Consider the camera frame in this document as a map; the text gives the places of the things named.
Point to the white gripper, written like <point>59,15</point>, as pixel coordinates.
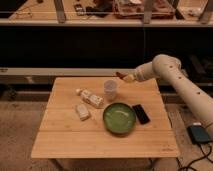
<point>142,73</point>

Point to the red pepper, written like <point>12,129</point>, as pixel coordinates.
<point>120,75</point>

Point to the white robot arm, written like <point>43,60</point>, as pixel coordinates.
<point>169,68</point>

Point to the green ceramic bowl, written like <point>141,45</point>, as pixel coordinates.
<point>119,118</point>

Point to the white lying bottle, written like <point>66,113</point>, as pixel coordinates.
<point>90,98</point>

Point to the small white packet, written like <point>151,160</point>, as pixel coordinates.
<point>82,112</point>

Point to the wooden table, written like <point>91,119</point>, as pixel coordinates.
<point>63,135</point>

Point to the background workbench shelf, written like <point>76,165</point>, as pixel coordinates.
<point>107,13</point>

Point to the blue foot pedal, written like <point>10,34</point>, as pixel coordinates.
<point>198,135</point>

